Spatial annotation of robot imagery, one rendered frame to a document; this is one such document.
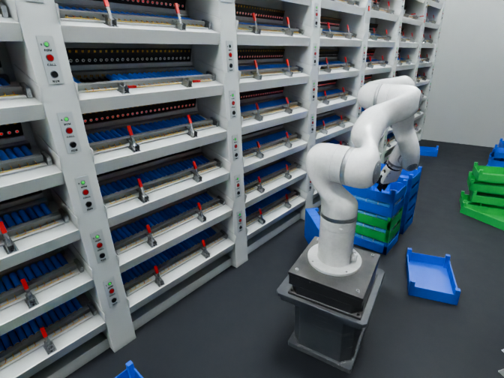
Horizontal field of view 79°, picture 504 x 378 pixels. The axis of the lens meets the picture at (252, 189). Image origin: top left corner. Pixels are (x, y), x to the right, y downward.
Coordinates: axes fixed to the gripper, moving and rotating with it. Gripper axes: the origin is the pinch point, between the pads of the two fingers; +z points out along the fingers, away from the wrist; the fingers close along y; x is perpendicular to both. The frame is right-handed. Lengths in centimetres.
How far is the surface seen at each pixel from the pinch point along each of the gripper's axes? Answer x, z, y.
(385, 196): -5.8, 1.8, -0.8
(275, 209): 24, 35, -48
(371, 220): -8.2, 18.9, -3.7
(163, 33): 31, -70, -105
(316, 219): 3.0, 22.9, -32.3
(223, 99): 33, -41, -82
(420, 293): -53, 16, -8
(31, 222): -10, -29, -155
